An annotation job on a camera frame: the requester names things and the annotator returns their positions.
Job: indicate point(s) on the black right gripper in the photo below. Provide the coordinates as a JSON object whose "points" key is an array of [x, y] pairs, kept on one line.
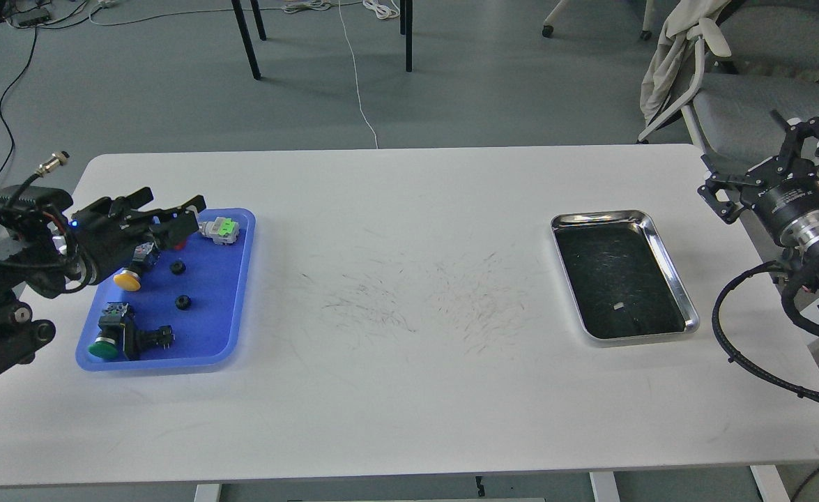
{"points": [[789, 211]]}

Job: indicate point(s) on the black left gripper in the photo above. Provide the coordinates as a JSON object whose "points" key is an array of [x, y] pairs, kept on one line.
{"points": [[105, 239]]}

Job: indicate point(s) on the small black gear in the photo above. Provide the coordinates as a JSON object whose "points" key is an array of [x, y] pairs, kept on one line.
{"points": [[183, 302], [177, 267]]}

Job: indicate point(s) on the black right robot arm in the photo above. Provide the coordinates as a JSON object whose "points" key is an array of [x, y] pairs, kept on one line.
{"points": [[799, 298]]}

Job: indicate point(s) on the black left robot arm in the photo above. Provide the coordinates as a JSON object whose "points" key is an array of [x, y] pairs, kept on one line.
{"points": [[47, 261]]}

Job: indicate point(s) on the grey green connector part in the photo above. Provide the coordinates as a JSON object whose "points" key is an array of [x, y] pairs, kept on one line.
{"points": [[221, 230]]}

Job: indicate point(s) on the blue plastic tray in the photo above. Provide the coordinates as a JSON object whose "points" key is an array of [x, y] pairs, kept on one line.
{"points": [[215, 280]]}

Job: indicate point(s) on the grey office chair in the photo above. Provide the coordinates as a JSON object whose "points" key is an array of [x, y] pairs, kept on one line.
{"points": [[758, 56]]}

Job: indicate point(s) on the beige jacket on chair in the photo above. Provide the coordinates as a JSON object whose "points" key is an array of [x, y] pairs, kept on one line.
{"points": [[670, 52]]}

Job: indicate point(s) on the silver metal tray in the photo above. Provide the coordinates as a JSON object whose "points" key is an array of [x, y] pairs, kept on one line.
{"points": [[625, 286]]}

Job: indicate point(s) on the yellow push button switch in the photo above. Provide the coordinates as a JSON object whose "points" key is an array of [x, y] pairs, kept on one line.
{"points": [[143, 260]]}

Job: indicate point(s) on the small black switch part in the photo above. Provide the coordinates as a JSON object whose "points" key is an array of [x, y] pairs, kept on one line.
{"points": [[159, 337]]}

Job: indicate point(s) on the green push button switch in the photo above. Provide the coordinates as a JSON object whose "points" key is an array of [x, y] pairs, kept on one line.
{"points": [[117, 332]]}

